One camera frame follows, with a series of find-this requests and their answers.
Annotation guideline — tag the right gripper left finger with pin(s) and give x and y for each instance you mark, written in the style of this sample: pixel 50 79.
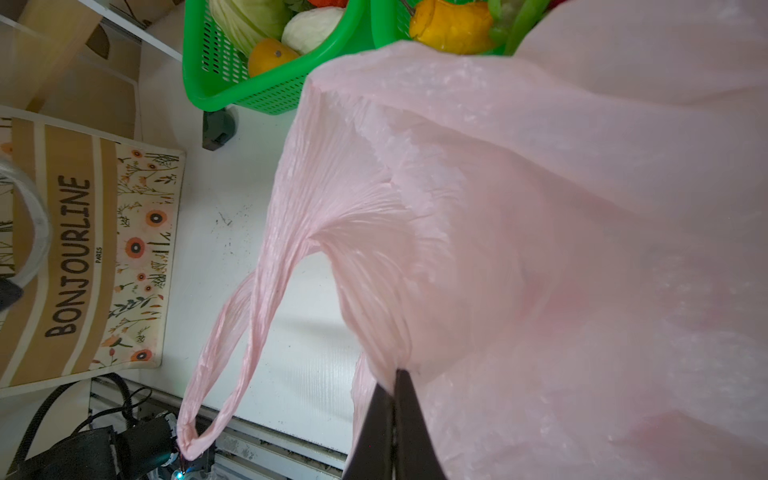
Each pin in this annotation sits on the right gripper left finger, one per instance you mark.
pixel 372 458

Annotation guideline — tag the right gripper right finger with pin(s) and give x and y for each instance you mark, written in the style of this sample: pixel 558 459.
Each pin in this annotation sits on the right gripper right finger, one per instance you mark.
pixel 414 456

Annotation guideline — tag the pink plastic grocery bag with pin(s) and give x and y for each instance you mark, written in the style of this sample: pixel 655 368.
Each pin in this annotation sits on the pink plastic grocery bag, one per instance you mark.
pixel 566 248

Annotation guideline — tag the cream canvas tote bag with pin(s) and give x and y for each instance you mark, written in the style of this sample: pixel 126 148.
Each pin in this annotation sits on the cream canvas tote bag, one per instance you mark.
pixel 88 231

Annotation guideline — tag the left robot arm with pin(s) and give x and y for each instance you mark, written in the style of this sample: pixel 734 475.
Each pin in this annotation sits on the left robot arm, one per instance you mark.
pixel 128 441

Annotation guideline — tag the left green vegetable basket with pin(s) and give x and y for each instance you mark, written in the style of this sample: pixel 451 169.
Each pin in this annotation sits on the left green vegetable basket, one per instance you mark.
pixel 269 79

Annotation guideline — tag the yellow pear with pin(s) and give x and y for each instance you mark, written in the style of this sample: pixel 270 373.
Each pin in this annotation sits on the yellow pear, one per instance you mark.
pixel 462 29

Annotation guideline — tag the white radish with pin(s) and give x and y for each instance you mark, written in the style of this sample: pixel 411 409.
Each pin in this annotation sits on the white radish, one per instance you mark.
pixel 307 30

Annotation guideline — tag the right green fruit basket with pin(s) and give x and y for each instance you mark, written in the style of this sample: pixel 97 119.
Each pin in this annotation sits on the right green fruit basket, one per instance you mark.
pixel 513 20

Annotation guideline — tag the white wooden shelf rack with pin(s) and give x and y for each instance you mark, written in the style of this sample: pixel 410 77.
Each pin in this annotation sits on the white wooden shelf rack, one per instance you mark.
pixel 76 59

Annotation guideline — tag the green cabbage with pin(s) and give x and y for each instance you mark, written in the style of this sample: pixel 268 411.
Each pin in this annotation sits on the green cabbage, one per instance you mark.
pixel 245 23

